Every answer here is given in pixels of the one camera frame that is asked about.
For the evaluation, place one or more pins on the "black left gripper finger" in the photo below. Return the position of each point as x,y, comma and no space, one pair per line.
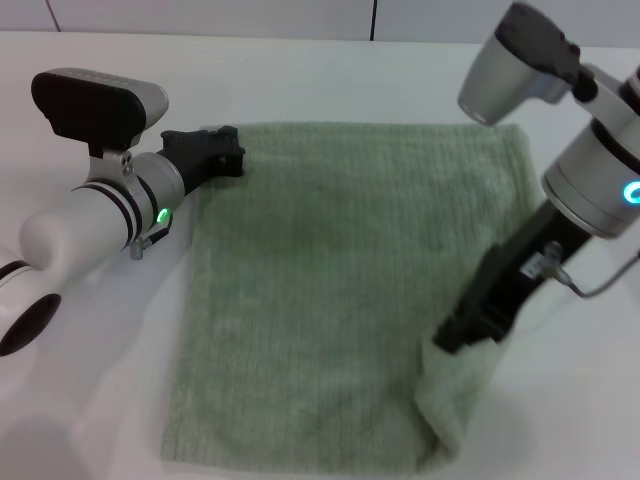
227,134
236,162

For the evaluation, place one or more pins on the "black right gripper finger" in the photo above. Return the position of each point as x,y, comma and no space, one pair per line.
452,332
492,331

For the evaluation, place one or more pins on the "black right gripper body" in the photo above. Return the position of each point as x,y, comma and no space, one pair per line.
525,270

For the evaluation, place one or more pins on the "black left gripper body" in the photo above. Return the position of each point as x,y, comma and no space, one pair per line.
197,155

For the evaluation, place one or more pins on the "green terry towel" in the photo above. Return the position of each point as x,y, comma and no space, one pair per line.
320,260

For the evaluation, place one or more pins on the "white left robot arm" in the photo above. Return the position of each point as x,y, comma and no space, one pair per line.
75,225

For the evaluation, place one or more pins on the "left wrist camera black silver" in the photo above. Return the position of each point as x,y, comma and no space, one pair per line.
92,105

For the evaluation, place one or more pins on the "wrist camera black silver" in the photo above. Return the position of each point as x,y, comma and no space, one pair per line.
92,105
515,65

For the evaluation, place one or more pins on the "thin black wall strip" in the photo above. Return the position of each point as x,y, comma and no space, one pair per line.
373,20

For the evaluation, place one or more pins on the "right wrist camera black silver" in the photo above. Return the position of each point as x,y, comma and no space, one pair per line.
515,65

